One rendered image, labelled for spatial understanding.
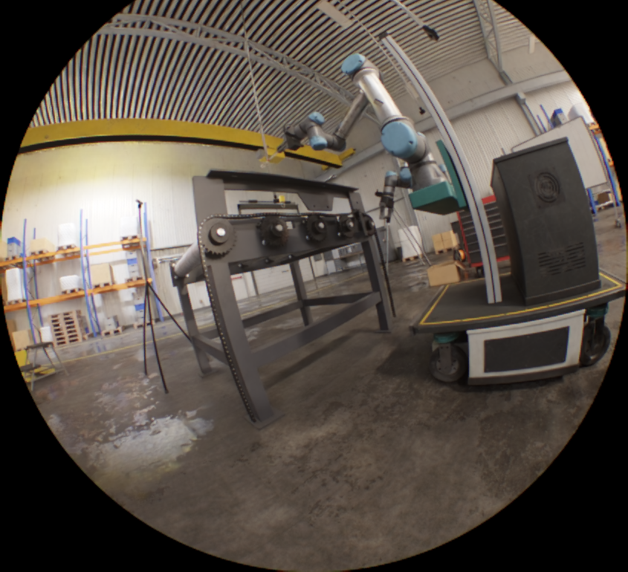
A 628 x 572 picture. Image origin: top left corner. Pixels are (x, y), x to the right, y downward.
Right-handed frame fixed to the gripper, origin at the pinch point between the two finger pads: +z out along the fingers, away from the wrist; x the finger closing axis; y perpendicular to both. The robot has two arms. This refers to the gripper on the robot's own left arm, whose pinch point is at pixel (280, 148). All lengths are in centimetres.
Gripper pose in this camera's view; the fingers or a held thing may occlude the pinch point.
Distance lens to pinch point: 129.3
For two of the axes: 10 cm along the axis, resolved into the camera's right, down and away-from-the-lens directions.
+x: -2.4, -9.7, 0.5
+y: 6.9, -1.4, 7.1
